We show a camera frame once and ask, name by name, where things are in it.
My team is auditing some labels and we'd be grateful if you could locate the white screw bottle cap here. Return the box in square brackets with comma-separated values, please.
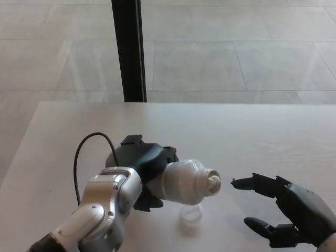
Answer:
[179, 204, 204, 226]

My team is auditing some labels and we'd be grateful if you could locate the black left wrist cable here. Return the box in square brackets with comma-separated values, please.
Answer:
[73, 132, 118, 205]

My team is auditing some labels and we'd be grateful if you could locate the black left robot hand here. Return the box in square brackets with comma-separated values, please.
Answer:
[104, 134, 180, 212]

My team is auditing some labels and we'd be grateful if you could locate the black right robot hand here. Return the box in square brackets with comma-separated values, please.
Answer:
[230, 172, 336, 249]

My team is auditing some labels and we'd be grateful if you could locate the black vertical frame post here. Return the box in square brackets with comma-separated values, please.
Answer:
[111, 0, 147, 102]

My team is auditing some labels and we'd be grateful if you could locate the white plastic bottle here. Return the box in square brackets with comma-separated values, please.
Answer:
[160, 158, 222, 206]

